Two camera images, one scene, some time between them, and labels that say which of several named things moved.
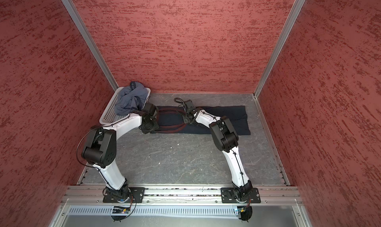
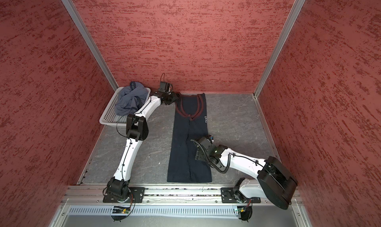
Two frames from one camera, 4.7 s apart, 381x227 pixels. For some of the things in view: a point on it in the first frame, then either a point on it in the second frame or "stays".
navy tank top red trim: x=170 y=120 → x=189 y=123
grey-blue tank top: x=130 y=97 stays
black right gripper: x=186 y=119 → x=199 y=155
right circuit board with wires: x=245 y=212 stays
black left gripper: x=155 y=127 → x=174 y=98
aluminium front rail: x=74 y=194 stays
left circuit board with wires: x=119 y=213 stays
